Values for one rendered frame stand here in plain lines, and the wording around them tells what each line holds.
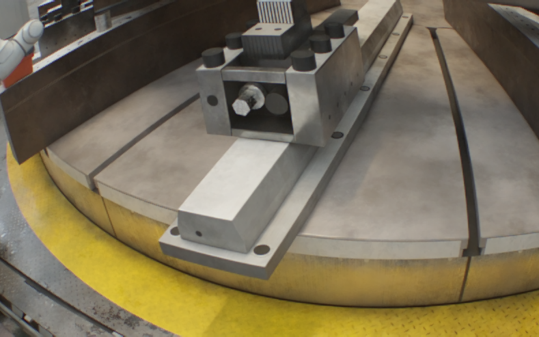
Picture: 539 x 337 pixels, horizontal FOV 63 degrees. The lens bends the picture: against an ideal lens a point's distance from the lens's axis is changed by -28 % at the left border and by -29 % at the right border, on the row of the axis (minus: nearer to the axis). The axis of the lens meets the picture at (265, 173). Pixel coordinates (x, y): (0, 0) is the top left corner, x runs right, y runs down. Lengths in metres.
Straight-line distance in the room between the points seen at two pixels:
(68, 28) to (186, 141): 1.63
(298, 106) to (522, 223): 0.77
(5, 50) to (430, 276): 1.67
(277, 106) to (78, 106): 1.10
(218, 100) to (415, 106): 0.79
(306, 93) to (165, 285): 0.81
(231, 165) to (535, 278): 1.08
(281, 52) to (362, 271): 0.64
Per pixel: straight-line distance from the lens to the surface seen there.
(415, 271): 1.58
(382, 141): 1.86
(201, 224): 1.42
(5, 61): 1.94
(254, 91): 1.64
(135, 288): 1.94
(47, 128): 2.38
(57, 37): 3.39
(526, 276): 1.71
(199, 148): 1.95
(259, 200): 1.45
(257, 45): 1.58
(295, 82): 1.49
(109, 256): 2.11
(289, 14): 1.63
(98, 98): 2.47
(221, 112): 1.64
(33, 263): 2.27
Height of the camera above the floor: 1.27
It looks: 33 degrees down
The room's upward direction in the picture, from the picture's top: 10 degrees counter-clockwise
